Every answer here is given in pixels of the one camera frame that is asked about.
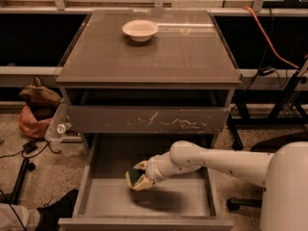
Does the black stand leg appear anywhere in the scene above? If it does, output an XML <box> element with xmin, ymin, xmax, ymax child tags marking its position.
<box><xmin>10</xmin><ymin>158</ymin><xmax>36</xmax><ymax>205</ymax></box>

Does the black floor adapter with cable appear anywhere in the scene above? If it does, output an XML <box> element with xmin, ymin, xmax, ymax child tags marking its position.
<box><xmin>0</xmin><ymin>140</ymin><xmax>61</xmax><ymax>159</ymax></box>

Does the closed scratched grey drawer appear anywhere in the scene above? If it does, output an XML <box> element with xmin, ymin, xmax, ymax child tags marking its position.
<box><xmin>67</xmin><ymin>106</ymin><xmax>230</xmax><ymax>134</ymax></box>

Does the white bowl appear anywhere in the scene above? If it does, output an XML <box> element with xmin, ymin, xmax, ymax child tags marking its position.
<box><xmin>122</xmin><ymin>20</ymin><xmax>159</xmax><ymax>42</ymax></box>

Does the grey drawer cabinet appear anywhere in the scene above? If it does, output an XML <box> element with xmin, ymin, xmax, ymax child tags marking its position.
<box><xmin>56</xmin><ymin>10</ymin><xmax>241</xmax><ymax>147</ymax></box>

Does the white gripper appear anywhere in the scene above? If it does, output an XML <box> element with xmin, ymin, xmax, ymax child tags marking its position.
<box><xmin>128</xmin><ymin>154</ymin><xmax>170</xmax><ymax>192</ymax></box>

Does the black table frame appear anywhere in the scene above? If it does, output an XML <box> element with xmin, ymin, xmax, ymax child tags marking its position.
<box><xmin>227</xmin><ymin>59</ymin><xmax>308</xmax><ymax>150</ymax></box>

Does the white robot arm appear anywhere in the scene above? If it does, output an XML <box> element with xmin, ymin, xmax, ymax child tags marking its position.
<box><xmin>125</xmin><ymin>141</ymin><xmax>308</xmax><ymax>231</ymax></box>

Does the orange cable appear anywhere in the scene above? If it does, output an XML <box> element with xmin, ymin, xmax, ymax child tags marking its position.
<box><xmin>243</xmin><ymin>5</ymin><xmax>301</xmax><ymax>70</ymax></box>

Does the white trouser leg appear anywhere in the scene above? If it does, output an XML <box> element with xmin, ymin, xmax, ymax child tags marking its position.
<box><xmin>0</xmin><ymin>203</ymin><xmax>40</xmax><ymax>231</ymax></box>

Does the black shoe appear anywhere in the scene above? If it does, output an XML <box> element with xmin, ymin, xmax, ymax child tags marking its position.
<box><xmin>36</xmin><ymin>189</ymin><xmax>79</xmax><ymax>231</ymax></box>

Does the open grey lower drawer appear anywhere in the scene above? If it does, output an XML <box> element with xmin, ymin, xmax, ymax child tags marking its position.
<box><xmin>60</xmin><ymin>136</ymin><xmax>233</xmax><ymax>231</ymax></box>

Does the green and yellow sponge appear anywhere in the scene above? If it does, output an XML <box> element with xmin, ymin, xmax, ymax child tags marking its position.
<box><xmin>125</xmin><ymin>168</ymin><xmax>143</xmax><ymax>188</ymax></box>

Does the orange cloth bag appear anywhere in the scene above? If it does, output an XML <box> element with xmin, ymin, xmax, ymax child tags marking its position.
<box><xmin>18</xmin><ymin>106</ymin><xmax>52</xmax><ymax>139</ymax></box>

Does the brown cloth bag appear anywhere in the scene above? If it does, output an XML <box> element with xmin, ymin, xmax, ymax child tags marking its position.
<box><xmin>19</xmin><ymin>76</ymin><xmax>62</xmax><ymax>120</ymax></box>

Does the black power adapter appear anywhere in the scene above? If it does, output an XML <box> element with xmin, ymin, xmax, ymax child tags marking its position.
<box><xmin>258</xmin><ymin>66</ymin><xmax>275</xmax><ymax>76</ymax></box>

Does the black office chair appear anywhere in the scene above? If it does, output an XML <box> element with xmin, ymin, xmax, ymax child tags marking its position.
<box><xmin>226</xmin><ymin>132</ymin><xmax>308</xmax><ymax>211</ymax></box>

